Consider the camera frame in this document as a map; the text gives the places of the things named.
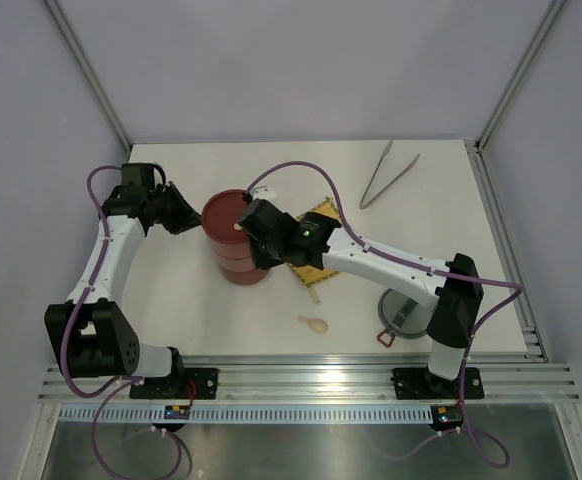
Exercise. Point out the metal tongs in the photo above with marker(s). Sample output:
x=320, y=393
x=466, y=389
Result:
x=392, y=166

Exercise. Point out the white slotted cable duct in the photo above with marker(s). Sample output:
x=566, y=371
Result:
x=252, y=414

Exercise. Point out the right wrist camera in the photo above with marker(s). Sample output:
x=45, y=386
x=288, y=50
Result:
x=264, y=192

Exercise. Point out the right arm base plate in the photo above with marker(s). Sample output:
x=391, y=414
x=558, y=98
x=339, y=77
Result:
x=417, y=383

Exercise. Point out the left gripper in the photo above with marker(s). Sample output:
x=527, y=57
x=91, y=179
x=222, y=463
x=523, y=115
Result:
x=185, y=215

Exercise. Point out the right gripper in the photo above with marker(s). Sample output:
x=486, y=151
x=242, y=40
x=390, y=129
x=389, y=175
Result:
x=263, y=262

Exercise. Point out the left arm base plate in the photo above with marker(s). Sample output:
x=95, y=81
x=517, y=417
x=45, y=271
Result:
x=199, y=383

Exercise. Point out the beige spoon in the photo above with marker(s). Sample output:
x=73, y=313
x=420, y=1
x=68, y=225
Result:
x=317, y=325

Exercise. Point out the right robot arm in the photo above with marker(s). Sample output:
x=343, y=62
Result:
x=423, y=297

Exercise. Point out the red steel bowl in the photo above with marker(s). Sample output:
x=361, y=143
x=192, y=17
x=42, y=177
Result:
x=244, y=278
x=235, y=258
x=219, y=227

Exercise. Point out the aluminium rail frame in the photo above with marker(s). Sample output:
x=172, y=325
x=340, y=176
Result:
x=530, y=379

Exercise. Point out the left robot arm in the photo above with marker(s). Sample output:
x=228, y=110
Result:
x=89, y=333

